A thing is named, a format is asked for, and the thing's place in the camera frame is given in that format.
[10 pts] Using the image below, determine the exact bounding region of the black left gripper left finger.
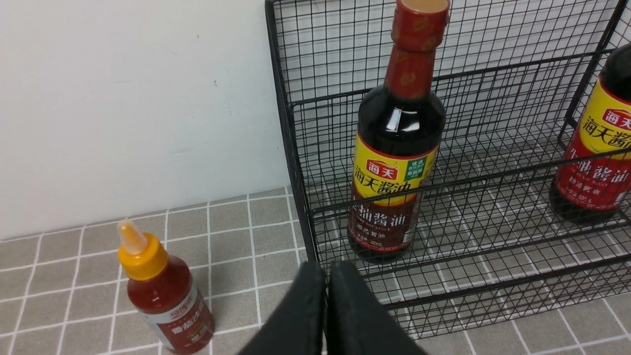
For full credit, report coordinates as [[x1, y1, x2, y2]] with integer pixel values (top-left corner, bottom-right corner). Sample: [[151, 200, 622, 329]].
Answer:
[[239, 261, 325, 355]]

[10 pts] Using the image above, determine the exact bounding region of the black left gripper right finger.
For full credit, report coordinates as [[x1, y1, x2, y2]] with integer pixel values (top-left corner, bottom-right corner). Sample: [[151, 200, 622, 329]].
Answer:
[[326, 261, 426, 355]]

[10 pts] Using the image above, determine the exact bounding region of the soy sauce bottle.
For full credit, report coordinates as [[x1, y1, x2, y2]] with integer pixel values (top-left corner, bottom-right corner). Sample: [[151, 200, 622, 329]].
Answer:
[[347, 0, 450, 264], [549, 43, 631, 225]]

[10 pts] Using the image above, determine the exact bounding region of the small ketchup squeeze bottle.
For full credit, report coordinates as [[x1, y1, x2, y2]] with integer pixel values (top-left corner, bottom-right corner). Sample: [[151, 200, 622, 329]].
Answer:
[[117, 219, 215, 355]]

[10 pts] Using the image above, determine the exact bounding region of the grey checked tablecloth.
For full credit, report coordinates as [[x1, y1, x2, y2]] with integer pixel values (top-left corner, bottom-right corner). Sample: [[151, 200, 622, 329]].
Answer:
[[0, 186, 631, 355]]

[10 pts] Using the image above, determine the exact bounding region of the black wire mesh shelf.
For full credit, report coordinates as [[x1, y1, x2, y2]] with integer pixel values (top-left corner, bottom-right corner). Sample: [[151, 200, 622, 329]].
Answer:
[[264, 0, 630, 339]]

